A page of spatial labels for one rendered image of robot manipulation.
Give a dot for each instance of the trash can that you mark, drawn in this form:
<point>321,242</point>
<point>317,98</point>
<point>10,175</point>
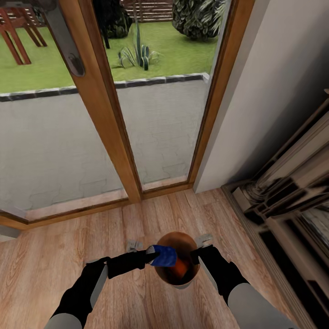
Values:
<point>184,245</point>

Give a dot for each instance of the can of soda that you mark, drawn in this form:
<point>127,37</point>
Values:
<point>180,269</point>
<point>172,276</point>
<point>167,255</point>

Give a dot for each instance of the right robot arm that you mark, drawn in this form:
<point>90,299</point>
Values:
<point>250,309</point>

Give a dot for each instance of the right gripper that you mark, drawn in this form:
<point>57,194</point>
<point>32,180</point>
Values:
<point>194,256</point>

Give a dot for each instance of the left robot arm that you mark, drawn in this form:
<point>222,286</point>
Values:
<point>79,301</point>

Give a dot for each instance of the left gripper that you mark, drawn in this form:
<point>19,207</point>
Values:
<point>131,261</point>

